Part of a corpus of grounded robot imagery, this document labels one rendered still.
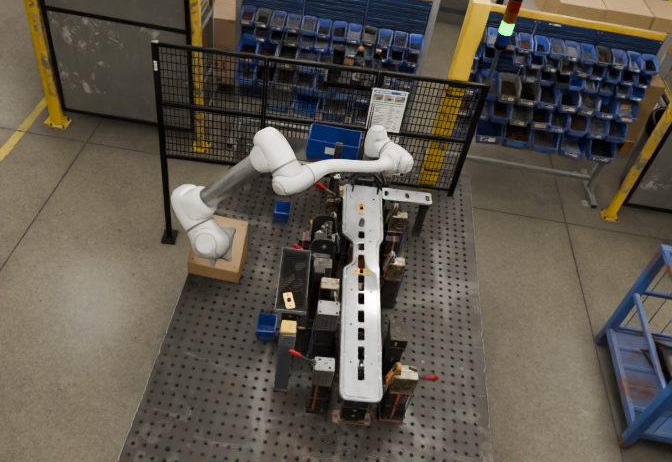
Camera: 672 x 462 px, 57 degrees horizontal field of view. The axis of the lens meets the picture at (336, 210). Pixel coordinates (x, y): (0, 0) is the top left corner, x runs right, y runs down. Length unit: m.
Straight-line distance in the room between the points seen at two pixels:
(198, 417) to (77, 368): 1.24
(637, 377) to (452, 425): 1.67
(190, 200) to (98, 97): 2.47
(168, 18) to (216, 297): 2.26
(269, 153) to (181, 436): 1.29
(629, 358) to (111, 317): 3.31
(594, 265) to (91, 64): 4.18
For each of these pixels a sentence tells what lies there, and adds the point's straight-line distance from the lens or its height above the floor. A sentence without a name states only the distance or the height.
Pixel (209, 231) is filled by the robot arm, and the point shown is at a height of 1.11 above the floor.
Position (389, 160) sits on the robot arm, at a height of 1.49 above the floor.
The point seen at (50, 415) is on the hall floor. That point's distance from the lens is 3.91.
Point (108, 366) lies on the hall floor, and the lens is 4.01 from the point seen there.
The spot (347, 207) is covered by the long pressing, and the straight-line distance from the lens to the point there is 3.45.
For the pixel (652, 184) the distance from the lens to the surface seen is 5.61.
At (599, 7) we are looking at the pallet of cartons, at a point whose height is 1.35.
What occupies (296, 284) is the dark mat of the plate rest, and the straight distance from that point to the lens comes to 2.82.
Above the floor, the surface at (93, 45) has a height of 0.81.
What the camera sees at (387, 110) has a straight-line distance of 3.72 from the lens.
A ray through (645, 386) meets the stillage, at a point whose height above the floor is 0.16.
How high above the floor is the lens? 3.33
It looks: 43 degrees down
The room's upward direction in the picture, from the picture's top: 10 degrees clockwise
